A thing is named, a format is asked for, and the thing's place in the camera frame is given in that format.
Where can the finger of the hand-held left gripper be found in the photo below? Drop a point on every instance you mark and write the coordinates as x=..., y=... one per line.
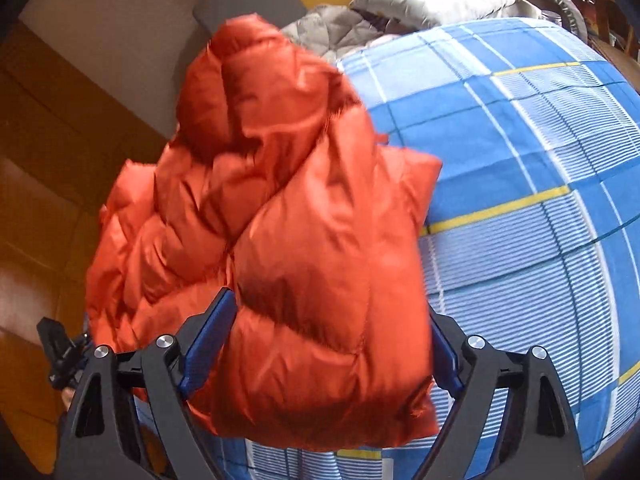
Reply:
x=62, y=347

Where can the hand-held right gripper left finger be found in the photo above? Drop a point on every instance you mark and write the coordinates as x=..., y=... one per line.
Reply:
x=210, y=342

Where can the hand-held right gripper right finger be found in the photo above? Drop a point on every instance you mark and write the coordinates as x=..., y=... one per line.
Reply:
x=446, y=357

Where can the orange puffer jacket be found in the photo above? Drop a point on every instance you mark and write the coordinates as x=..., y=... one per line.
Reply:
x=280, y=240

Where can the bed with blue plaid sheet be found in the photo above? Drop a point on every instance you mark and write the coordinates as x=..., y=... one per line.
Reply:
x=525, y=185

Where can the wooden wardrobe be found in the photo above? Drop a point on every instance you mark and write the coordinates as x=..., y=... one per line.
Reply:
x=40, y=135

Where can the grey quilted blanket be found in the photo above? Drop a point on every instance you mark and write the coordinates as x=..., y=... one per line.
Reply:
x=330, y=30

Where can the grey padded cushion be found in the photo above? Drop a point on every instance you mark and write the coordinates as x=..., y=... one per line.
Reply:
x=560, y=2

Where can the wooden desk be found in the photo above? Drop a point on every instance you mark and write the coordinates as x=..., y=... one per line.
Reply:
x=610, y=5

